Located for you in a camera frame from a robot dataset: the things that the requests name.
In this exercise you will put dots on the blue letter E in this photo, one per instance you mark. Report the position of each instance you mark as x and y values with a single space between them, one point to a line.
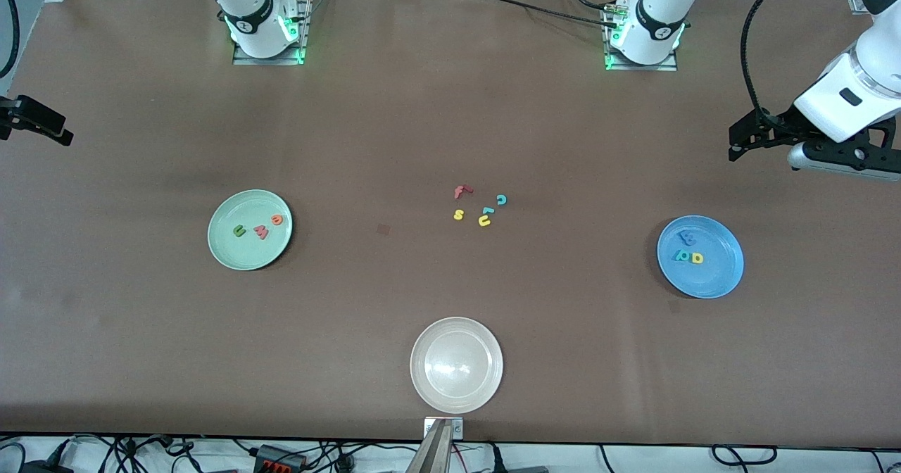
686 237

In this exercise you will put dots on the red letter w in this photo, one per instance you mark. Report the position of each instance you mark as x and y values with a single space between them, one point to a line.
261 231

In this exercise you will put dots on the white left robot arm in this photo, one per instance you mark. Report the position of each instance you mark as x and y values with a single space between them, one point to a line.
662 8

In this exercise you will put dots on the blue plate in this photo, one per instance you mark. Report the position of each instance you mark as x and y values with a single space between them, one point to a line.
711 279

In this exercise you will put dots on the light green plate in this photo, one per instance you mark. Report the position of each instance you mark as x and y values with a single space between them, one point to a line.
239 255

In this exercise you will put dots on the red letter f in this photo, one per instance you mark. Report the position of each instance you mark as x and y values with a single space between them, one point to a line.
460 192

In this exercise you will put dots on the beige white plate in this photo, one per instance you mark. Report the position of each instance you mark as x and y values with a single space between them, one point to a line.
456 365

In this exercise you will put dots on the black orange connector block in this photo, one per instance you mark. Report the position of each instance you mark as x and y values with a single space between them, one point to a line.
278 459

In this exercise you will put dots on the aluminium frame corner post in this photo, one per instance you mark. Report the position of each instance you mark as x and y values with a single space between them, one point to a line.
855 1

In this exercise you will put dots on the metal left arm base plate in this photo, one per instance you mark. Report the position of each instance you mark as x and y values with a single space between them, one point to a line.
672 63

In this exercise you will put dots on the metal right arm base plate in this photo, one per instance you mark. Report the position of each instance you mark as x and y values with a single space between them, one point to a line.
304 36

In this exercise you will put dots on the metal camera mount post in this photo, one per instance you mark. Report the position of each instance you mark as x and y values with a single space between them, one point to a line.
440 452

